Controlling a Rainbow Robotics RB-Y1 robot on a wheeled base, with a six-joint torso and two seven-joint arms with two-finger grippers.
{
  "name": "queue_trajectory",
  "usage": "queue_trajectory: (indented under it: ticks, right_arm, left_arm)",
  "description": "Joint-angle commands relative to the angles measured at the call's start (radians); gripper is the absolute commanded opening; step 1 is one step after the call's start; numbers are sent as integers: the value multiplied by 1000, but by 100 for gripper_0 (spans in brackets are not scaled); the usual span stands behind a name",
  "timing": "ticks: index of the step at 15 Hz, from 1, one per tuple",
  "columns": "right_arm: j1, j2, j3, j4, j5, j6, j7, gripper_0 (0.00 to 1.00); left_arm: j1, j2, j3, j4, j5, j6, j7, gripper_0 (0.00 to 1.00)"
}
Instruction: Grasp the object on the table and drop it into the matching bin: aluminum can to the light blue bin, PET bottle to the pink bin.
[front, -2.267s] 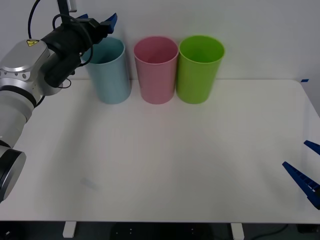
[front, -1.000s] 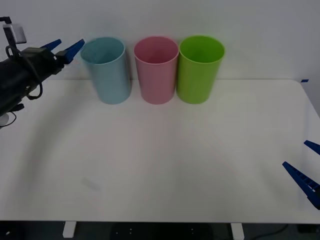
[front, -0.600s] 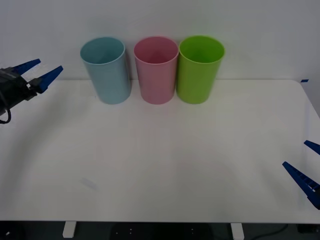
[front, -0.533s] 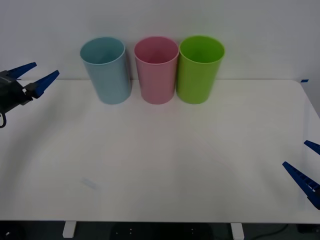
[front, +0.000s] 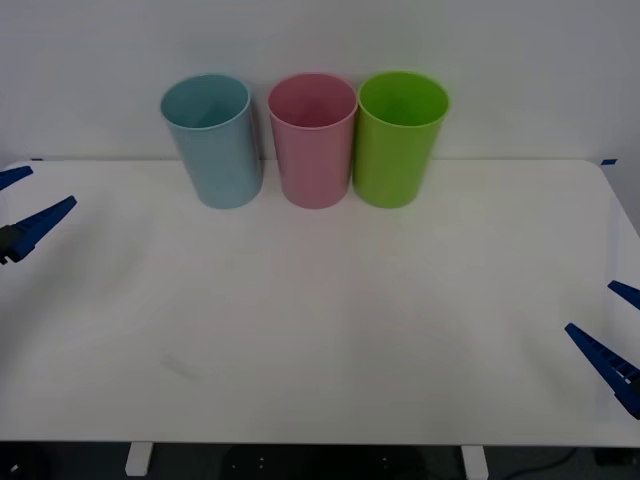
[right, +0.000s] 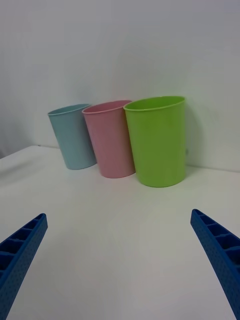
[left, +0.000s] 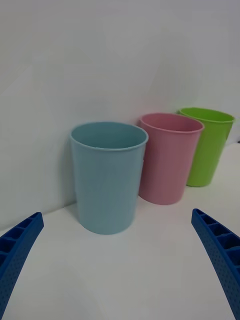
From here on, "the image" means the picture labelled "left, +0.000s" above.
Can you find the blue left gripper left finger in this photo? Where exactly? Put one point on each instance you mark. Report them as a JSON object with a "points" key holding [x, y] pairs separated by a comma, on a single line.
{"points": [[20, 247]]}

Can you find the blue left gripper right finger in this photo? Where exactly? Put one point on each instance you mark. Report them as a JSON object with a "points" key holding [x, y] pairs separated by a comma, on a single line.
{"points": [[220, 245]]}

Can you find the green plastic bin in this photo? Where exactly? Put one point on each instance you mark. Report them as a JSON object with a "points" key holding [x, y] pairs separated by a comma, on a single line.
{"points": [[212, 155]]}

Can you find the pink plastic bin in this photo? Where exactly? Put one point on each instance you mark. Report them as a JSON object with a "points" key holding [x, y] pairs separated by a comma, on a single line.
{"points": [[167, 165]]}

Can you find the pale blue plastic bin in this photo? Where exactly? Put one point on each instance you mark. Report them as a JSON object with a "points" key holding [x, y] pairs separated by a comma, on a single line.
{"points": [[107, 185]]}

